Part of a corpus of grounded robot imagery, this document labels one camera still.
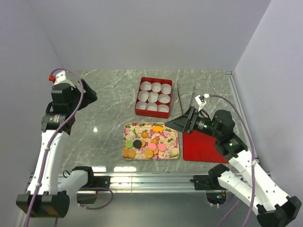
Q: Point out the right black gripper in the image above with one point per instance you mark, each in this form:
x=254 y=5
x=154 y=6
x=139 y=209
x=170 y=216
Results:
x=180 y=122

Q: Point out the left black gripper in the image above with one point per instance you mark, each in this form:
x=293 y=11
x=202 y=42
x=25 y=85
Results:
x=89 y=96

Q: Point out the metal tongs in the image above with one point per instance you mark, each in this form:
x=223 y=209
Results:
x=179 y=100

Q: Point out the orange fish-shaped cookie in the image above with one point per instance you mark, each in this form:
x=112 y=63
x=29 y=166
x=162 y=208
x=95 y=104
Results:
x=157 y=129

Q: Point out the small orange flower cookie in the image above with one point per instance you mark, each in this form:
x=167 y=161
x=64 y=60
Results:
x=155 y=141

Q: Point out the pink sandwich cookie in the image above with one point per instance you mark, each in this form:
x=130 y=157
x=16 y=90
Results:
x=162 y=147
x=152 y=146

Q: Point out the tan round biscuit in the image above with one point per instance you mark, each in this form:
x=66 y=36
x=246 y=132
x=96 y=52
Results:
x=155 y=152
x=148 y=153

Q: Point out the black sandwich cookie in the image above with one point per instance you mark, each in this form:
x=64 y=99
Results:
x=137 y=144

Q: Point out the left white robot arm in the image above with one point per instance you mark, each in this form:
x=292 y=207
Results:
x=45 y=197

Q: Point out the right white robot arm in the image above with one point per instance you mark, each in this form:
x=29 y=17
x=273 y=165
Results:
x=272 y=206

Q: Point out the white paper cup nine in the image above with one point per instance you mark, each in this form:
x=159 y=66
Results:
x=163 y=108

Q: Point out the red box lid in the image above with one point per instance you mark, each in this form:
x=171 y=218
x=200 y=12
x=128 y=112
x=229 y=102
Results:
x=200 y=147

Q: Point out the white paper cup six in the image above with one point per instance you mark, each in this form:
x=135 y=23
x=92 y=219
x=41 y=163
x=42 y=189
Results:
x=164 y=98

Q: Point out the white paper cup eight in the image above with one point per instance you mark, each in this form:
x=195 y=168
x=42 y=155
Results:
x=151 y=106

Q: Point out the red cookie box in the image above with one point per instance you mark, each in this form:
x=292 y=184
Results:
x=154 y=114

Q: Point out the white paper cup three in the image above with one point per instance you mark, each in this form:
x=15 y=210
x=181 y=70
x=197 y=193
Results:
x=166 y=89

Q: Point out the white paper cup five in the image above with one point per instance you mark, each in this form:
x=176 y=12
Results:
x=153 y=97

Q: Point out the orange round cookie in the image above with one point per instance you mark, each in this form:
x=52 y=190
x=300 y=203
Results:
x=142 y=143

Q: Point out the floral serving tray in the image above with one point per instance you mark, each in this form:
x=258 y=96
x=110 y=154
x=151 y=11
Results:
x=150 y=140

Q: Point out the white paper cup seven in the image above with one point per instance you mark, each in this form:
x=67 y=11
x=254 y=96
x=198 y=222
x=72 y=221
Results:
x=141 y=105

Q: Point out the white paper cup two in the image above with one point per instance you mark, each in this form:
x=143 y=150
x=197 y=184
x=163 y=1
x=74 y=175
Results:
x=156 y=87

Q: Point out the white paper cup four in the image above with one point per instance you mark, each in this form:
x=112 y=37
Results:
x=143 y=96

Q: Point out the white paper cup one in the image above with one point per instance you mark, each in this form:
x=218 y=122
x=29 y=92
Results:
x=146 y=86

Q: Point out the green macaron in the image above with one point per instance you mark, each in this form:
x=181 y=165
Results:
x=129 y=144

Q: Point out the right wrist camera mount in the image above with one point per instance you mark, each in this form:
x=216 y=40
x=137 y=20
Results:
x=201 y=101

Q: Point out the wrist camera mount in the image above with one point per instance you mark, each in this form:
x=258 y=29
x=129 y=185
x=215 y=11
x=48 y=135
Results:
x=58 y=78
x=201 y=101

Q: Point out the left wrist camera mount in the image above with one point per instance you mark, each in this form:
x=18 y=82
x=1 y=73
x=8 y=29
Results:
x=58 y=78

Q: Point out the aluminium rail frame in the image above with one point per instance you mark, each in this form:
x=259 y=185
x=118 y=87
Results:
x=96 y=138

